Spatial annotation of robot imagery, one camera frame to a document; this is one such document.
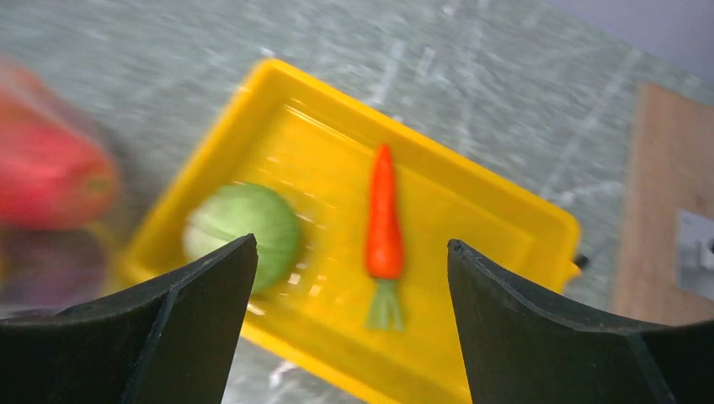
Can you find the red toy tomato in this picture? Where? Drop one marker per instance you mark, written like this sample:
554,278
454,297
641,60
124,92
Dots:
54,174

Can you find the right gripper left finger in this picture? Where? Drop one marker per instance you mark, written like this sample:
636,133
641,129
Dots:
170,339

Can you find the orange toy carrot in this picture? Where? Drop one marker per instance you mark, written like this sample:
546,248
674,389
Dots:
384,249

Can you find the wooden board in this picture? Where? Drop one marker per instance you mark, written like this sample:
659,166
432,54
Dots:
670,168

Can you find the clear dotted zip top bag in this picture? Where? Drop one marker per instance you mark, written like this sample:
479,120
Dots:
20,82

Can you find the purple toy onion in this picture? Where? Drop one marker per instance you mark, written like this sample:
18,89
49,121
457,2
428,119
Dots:
51,269

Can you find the yellow plastic tray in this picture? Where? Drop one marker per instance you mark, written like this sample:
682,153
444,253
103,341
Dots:
315,145

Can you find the green toy cabbage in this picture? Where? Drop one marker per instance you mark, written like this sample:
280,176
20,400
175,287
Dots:
236,210

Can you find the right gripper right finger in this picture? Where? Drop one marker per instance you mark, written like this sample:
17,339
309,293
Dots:
522,343

